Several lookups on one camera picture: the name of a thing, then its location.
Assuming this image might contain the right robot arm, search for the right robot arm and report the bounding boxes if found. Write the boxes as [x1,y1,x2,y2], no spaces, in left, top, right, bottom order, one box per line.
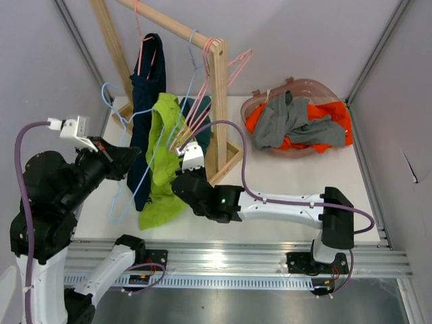
[171,170,354,273]

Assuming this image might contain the wooden clothes rack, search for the wooden clothes rack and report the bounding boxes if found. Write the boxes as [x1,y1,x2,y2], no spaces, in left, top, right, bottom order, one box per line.
[90,0,244,186]

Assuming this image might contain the grey shorts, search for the grey shorts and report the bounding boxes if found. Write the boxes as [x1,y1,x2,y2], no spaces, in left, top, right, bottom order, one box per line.
[251,90,347,151]

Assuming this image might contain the navy blue shorts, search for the navy blue shorts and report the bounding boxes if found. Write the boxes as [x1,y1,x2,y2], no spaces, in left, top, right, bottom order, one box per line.
[130,33,166,211]

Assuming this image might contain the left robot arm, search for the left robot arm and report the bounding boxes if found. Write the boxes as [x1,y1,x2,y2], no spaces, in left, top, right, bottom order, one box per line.
[9,136,146,323]

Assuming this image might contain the pink translucent plastic basin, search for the pink translucent plastic basin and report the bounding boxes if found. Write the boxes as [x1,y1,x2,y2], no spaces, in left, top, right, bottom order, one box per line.
[240,78,348,155]

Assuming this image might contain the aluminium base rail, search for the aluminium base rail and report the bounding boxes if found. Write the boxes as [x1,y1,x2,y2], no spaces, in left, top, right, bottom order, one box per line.
[66,240,413,278]

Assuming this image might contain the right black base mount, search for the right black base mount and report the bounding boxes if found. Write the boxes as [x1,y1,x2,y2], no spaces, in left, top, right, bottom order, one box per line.
[286,252,349,276]

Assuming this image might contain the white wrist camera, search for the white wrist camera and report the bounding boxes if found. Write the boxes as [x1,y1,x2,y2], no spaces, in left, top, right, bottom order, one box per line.
[175,141,205,172]
[47,115,97,152]

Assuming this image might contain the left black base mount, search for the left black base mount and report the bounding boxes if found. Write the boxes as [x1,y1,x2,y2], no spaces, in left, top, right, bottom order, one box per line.
[144,249,169,267]

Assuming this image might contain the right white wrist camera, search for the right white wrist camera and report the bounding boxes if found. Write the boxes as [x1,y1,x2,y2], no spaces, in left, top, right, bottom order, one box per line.
[175,141,205,172]

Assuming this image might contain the lime green shorts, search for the lime green shorts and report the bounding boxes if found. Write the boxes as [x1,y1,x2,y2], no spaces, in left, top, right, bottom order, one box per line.
[138,92,186,230]

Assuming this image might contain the white slotted cable duct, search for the white slotted cable duct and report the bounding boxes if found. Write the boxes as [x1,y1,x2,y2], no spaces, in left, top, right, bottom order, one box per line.
[63,272,313,291]

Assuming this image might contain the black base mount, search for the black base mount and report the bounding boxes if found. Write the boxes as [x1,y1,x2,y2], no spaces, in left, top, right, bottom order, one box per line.
[286,252,349,276]
[144,249,169,267]

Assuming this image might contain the teal shorts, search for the teal shorts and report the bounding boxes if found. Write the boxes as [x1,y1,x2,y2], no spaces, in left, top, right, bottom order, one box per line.
[180,96,211,155]

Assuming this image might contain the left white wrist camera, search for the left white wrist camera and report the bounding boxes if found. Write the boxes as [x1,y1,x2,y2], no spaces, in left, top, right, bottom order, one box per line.
[47,115,97,152]

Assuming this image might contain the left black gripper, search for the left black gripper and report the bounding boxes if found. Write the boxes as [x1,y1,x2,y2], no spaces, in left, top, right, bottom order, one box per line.
[61,134,141,209]

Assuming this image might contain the orange shorts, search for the orange shorts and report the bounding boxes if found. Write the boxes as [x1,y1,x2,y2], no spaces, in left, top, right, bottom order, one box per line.
[244,101,354,155]

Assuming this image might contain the pink wire hanger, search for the pink wire hanger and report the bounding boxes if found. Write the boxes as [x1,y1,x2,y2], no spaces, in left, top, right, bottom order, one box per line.
[227,49,252,87]
[134,0,157,80]
[171,36,217,153]

